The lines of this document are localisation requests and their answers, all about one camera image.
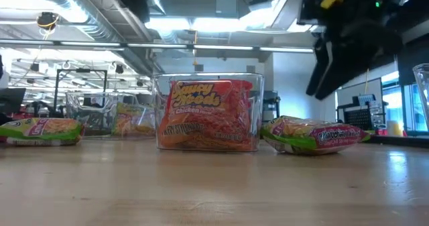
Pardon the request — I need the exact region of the black ceiling cord reel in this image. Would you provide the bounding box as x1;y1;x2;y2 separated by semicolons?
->
36;11;60;32

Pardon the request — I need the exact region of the black metal rack frame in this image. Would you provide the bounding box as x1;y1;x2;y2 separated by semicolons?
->
53;68;109;108

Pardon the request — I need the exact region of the black desk equipment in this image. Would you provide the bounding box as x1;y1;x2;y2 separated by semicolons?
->
336;94;389;133

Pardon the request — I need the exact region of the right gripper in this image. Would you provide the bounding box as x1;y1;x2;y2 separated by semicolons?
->
305;0;408;101

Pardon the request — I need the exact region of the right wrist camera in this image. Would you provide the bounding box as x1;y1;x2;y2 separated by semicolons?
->
296;0;324;26

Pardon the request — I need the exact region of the black aluminium table frame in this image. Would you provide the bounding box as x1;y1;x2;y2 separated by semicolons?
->
367;134;429;150

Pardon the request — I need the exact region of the white board panel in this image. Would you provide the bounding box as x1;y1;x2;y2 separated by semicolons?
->
336;77;384;119

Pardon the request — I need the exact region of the silver spiral air duct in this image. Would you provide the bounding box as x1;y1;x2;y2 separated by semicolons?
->
19;0;158;79

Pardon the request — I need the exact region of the yellow plastic container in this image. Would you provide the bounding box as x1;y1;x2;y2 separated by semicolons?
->
387;119;406;137

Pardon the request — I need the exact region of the clear plastic bin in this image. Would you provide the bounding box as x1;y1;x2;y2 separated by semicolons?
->
412;63;429;119
152;72;265;152
65;91;157;140

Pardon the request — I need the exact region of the orange Saucy Noods noodle pack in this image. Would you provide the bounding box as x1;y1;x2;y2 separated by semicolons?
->
158;79;254;150

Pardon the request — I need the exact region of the green lime chili noodle pack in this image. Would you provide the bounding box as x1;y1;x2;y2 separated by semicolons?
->
260;115;371;156
112;101;157;137
0;117;84;147

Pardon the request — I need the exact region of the black monitor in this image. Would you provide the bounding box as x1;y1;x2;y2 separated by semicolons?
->
0;87;27;115

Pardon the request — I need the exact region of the long ceiling light bar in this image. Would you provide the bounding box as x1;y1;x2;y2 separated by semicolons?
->
0;39;316;54

